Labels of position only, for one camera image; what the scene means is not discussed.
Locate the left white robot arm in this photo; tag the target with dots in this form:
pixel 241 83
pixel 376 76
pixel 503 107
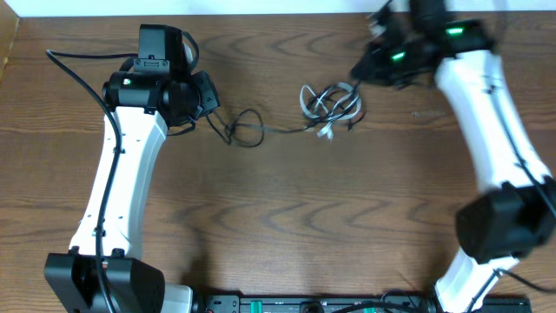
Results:
pixel 103 271

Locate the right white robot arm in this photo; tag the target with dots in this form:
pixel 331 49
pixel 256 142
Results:
pixel 514 212

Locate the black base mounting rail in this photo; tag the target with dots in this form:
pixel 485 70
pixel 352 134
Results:
pixel 390 302

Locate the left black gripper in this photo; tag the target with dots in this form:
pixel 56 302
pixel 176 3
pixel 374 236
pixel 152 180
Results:
pixel 207 91

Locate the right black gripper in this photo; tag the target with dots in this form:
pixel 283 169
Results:
pixel 376 73

